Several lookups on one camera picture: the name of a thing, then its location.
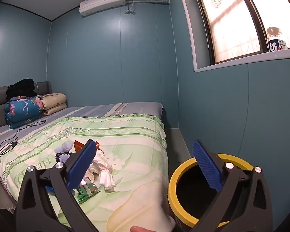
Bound blue floral folded quilt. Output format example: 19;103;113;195
4;95;44;129

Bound yellow rimmed trash bin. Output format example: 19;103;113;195
168;153;255;228

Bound beige folded quilt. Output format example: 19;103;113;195
40;92;67;116

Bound striped bed sheet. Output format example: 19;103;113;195
0;101;164;155

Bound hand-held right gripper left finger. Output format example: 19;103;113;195
14;139;98;232

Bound white plastic bag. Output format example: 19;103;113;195
94;150;118;191

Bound brown framed window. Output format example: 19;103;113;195
176;0;290;73

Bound white wrapped wall pipe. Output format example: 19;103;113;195
126;0;171;5

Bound black plastic bag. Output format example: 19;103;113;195
54;152;72;163

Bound black cable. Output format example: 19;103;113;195
0;119;46;156

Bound black folded clothes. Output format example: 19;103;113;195
6;78;39;101

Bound pale purple plastic bag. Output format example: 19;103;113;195
58;142;75;163

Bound white air conditioner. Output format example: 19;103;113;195
79;0;126;17

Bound glass jar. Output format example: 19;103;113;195
266;27;288;52

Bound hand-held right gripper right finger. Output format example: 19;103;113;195
192;139;274;232

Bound green snack wrapper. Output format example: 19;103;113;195
76;177;101;203

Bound green floral blanket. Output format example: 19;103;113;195
0;113;177;232

